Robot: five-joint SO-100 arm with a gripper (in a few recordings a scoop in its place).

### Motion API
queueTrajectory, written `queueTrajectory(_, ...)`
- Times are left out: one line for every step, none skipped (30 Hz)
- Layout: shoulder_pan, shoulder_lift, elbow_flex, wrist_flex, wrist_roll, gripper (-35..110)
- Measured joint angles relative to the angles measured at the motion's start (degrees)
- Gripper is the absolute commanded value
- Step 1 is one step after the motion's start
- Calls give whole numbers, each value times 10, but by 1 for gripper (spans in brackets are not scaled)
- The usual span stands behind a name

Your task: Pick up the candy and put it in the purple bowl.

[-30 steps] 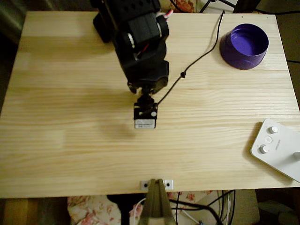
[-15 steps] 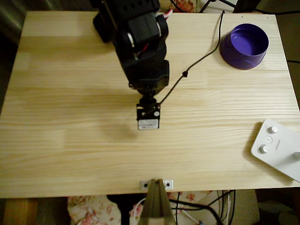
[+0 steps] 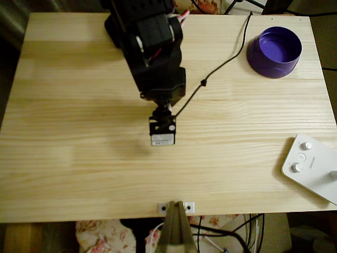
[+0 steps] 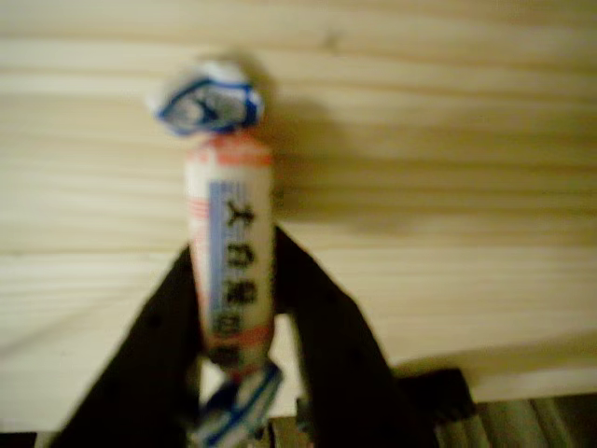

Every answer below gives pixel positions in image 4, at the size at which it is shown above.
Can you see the white candy with rabbit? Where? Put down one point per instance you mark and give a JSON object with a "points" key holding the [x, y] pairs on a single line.
{"points": [[233, 233]]}

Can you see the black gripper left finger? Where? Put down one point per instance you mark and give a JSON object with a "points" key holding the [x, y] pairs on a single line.
{"points": [[140, 373]]}

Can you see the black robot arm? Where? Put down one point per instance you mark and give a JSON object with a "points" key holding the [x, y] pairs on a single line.
{"points": [[443, 392]]}

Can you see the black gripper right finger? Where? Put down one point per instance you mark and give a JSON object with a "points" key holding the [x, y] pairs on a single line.
{"points": [[336, 373]]}

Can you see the grey curtain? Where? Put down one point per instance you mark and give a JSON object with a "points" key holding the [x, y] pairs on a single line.
{"points": [[536, 424]]}

